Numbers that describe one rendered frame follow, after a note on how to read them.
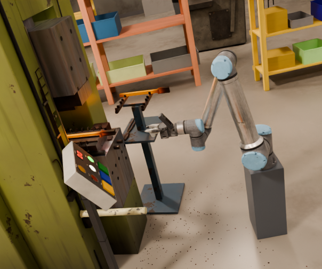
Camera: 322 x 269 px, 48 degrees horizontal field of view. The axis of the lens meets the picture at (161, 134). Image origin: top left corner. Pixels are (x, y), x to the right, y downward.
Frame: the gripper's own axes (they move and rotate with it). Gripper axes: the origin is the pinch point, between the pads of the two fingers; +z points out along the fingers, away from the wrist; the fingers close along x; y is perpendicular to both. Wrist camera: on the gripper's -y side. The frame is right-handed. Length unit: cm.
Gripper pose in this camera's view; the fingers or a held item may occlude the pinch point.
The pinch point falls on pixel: (146, 128)
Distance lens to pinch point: 240.7
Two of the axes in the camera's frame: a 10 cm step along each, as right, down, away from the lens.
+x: 1.6, -5.1, 8.5
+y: 2.0, 8.6, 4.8
